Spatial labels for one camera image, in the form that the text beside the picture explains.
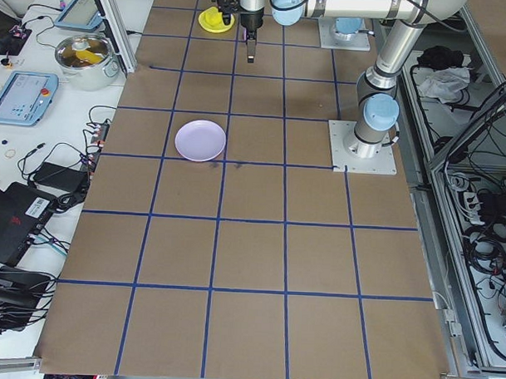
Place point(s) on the yellow foam block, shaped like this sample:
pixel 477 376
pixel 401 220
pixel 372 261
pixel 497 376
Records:
pixel 213 17

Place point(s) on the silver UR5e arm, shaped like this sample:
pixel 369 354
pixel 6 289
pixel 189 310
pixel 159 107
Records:
pixel 348 25
pixel 399 41

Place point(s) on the yellow plate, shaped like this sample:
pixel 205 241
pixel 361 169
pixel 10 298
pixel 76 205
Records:
pixel 217 29

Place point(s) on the light purple plate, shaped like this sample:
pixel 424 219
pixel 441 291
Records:
pixel 200 140

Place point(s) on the blue grey teach pendant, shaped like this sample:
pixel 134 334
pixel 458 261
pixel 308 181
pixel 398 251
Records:
pixel 19 98
pixel 78 13

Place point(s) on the glass pot lid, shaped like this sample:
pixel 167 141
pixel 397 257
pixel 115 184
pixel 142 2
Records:
pixel 81 44

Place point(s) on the stainless steel pot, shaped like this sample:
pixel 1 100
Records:
pixel 88 75

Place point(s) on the black connector hub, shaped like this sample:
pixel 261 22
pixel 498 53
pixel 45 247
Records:
pixel 100 134

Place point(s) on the black cloth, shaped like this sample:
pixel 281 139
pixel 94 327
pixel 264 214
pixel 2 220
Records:
pixel 440 56

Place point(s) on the white crumpled cloth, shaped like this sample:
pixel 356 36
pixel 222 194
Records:
pixel 441 86

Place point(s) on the black power adapter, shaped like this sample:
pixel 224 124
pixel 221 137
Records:
pixel 58 175

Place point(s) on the white power strip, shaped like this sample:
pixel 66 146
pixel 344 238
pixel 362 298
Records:
pixel 470 203

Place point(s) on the black power brick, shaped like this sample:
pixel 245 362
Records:
pixel 491 204

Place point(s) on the black laptop with red logo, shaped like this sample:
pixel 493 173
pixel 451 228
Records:
pixel 10 222

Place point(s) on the black electronic device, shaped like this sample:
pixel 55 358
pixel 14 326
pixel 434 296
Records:
pixel 12 287

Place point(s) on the white square base plate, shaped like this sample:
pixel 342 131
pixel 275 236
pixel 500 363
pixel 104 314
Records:
pixel 382 165
pixel 337 42

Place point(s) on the aluminium profile post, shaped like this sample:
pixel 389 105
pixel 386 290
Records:
pixel 117 31

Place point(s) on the V-shaped metal frame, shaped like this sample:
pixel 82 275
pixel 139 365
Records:
pixel 422 228

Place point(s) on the grey metal bracket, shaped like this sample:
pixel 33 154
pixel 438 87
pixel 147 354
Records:
pixel 451 323

